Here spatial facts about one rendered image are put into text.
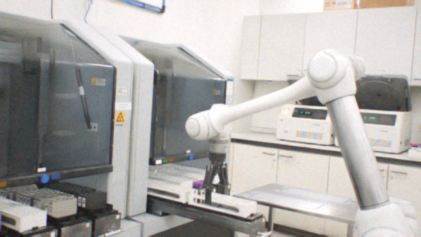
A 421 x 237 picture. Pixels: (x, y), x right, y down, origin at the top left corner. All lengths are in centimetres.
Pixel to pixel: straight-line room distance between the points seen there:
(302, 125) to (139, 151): 245
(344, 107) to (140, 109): 92
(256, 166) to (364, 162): 300
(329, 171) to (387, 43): 128
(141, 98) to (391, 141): 254
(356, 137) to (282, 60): 319
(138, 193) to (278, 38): 301
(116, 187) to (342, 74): 105
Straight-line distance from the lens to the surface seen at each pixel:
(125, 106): 192
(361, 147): 151
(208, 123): 171
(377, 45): 434
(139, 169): 203
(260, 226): 190
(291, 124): 426
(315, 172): 420
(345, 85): 151
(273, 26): 474
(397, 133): 399
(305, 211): 204
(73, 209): 180
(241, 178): 456
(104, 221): 182
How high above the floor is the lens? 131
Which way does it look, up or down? 3 degrees down
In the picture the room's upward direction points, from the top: 4 degrees clockwise
